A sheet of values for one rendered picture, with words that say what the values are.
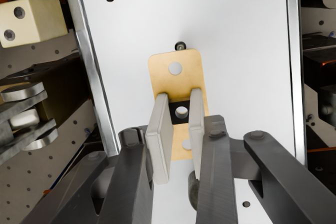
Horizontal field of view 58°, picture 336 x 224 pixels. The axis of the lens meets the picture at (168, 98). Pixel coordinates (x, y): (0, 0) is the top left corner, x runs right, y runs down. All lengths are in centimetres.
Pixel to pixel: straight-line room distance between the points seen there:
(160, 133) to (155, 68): 7
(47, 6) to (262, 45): 20
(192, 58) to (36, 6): 14
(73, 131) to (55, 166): 11
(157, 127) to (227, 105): 18
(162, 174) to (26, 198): 71
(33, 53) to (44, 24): 41
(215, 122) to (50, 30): 18
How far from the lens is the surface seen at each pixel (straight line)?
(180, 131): 23
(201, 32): 31
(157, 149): 16
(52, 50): 68
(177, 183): 37
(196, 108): 18
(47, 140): 29
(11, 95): 28
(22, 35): 28
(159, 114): 18
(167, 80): 22
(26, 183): 83
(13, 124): 29
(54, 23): 30
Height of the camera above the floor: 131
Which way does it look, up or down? 72 degrees down
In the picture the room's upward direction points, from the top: 167 degrees counter-clockwise
